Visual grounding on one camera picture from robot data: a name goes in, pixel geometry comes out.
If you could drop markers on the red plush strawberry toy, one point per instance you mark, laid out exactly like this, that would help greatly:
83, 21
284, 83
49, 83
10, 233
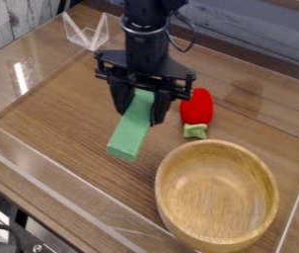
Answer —
196, 112

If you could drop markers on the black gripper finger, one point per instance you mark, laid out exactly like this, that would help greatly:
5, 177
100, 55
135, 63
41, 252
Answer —
123, 95
159, 107

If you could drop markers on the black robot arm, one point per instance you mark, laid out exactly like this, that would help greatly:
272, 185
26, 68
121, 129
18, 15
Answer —
151, 13

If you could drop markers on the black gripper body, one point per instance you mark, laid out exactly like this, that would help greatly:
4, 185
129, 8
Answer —
143, 65

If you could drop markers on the black table frame bracket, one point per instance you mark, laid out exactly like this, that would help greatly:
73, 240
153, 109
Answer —
16, 240

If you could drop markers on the clear acrylic tray wall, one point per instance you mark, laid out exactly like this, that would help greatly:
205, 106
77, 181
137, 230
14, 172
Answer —
93, 222

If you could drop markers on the brown wooden bowl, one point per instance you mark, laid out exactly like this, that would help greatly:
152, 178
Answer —
216, 195

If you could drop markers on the green rectangular block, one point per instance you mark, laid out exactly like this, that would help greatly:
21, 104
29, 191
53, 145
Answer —
131, 131

